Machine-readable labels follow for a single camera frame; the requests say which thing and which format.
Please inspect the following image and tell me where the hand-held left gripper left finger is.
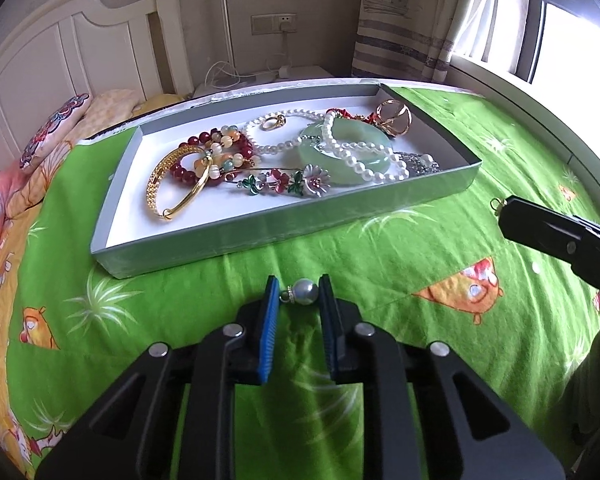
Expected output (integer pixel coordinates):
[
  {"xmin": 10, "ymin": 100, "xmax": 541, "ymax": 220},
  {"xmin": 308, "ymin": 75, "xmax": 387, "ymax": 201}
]
[{"xmin": 35, "ymin": 275, "xmax": 281, "ymax": 480}]

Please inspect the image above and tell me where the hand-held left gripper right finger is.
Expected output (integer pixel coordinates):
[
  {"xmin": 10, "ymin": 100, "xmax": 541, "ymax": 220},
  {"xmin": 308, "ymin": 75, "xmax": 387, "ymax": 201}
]
[{"xmin": 319, "ymin": 274, "xmax": 566, "ymax": 480}]

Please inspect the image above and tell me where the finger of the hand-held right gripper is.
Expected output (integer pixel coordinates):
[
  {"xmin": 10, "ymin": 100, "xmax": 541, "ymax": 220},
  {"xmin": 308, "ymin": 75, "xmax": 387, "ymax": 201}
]
[{"xmin": 497, "ymin": 196, "xmax": 600, "ymax": 263}]

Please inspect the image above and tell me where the silver pearl earring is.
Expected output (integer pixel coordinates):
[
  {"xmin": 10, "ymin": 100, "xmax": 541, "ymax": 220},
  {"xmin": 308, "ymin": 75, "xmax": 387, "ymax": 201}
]
[{"xmin": 279, "ymin": 279, "xmax": 320, "ymax": 307}]

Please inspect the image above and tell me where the grey jewelry box tray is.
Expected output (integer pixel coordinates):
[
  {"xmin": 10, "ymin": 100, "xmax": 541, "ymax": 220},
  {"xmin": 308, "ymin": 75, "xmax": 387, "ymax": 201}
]
[{"xmin": 90, "ymin": 81, "xmax": 482, "ymax": 279}]

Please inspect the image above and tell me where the gold hoop ornament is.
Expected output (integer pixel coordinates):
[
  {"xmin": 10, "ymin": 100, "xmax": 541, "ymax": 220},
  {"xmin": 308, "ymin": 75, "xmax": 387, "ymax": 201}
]
[{"xmin": 375, "ymin": 101, "xmax": 412, "ymax": 138}]

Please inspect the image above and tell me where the white pearl necklace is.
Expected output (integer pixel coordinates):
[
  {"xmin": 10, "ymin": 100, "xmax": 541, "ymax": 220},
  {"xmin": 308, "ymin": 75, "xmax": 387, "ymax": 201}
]
[{"xmin": 245, "ymin": 107, "xmax": 411, "ymax": 183}]

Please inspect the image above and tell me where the gold bangle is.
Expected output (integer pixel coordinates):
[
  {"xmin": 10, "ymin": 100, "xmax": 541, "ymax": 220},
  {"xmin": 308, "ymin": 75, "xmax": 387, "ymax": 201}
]
[{"xmin": 146, "ymin": 144, "xmax": 216, "ymax": 222}]

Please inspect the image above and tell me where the multicolour bead bracelet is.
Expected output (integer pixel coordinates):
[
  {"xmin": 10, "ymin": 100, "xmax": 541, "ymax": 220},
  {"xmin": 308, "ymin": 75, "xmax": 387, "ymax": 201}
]
[{"xmin": 192, "ymin": 125, "xmax": 258, "ymax": 183}]

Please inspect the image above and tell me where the green cartoon blanket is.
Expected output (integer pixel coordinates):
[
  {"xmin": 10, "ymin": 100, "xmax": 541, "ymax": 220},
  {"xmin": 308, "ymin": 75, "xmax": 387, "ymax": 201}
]
[{"xmin": 0, "ymin": 77, "xmax": 600, "ymax": 480}]

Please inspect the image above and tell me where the silver rhinestone ornament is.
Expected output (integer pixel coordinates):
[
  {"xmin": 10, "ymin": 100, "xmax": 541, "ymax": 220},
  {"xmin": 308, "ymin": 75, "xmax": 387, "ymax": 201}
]
[{"xmin": 395, "ymin": 151, "xmax": 443, "ymax": 176}]

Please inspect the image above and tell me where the pale green jade bangle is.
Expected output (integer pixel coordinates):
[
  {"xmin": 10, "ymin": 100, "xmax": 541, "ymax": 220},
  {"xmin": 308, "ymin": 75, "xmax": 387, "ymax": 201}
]
[{"xmin": 297, "ymin": 121, "xmax": 395, "ymax": 186}]

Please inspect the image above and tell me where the dark framed window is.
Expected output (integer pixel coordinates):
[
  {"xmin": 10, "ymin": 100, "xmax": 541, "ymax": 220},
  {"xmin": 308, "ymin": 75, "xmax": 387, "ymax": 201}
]
[{"xmin": 450, "ymin": 0, "xmax": 600, "ymax": 171}]

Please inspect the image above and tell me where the red gold brooch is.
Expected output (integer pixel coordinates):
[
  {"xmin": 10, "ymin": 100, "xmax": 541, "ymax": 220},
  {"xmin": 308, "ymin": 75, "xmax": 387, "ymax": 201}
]
[{"xmin": 327, "ymin": 107, "xmax": 378, "ymax": 126}]

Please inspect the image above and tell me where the printed beige curtain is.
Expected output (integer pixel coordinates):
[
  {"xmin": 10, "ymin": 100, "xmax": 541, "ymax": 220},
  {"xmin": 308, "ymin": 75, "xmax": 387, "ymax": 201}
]
[{"xmin": 351, "ymin": 0, "xmax": 511, "ymax": 83}]

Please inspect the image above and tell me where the yellow floral bedsheet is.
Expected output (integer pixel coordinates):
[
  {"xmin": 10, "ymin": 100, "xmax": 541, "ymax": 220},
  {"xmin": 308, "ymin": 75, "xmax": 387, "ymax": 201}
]
[{"xmin": 0, "ymin": 205, "xmax": 46, "ymax": 471}]

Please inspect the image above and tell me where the patterned embroidered pillow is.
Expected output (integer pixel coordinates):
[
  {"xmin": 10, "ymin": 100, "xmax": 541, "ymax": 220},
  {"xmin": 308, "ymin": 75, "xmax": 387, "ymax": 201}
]
[{"xmin": 20, "ymin": 93, "xmax": 92, "ymax": 170}]

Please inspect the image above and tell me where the white upright pole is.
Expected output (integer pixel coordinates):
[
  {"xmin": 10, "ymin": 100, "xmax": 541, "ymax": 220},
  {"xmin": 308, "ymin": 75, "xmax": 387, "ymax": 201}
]
[{"xmin": 219, "ymin": 0, "xmax": 238, "ymax": 73}]

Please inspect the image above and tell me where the white wooden headboard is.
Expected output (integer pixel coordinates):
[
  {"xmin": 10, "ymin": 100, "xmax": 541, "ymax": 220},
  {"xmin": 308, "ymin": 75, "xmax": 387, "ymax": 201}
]
[{"xmin": 0, "ymin": 0, "xmax": 193, "ymax": 161}]

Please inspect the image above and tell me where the dark red bead bracelet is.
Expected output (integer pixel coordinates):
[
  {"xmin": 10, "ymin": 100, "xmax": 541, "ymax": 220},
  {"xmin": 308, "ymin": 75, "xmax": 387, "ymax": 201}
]
[{"xmin": 169, "ymin": 131, "xmax": 256, "ymax": 186}]

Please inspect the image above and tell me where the white charging cable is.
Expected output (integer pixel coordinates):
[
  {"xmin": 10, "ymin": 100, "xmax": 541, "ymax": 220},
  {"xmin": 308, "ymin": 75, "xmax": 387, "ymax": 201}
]
[{"xmin": 205, "ymin": 20, "xmax": 295, "ymax": 87}]

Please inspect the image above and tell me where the white wall socket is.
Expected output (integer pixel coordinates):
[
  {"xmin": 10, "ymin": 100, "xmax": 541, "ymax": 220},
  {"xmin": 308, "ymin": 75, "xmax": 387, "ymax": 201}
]
[{"xmin": 251, "ymin": 12, "xmax": 297, "ymax": 36}]

